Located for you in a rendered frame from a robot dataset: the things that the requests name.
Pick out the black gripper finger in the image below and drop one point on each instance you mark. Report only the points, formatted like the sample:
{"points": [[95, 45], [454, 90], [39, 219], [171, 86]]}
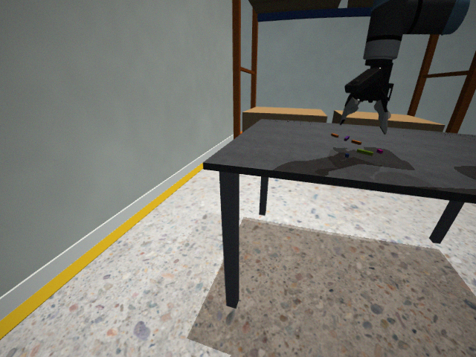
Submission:
{"points": [[350, 107], [381, 107]]}

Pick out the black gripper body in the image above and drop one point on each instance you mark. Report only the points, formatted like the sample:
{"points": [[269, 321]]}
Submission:
{"points": [[371, 92]]}

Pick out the lime green rod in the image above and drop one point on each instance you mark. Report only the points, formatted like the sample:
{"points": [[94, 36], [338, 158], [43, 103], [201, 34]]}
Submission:
{"points": [[365, 152]]}

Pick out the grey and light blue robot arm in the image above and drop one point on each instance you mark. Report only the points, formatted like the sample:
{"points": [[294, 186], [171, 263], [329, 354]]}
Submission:
{"points": [[390, 19]]}

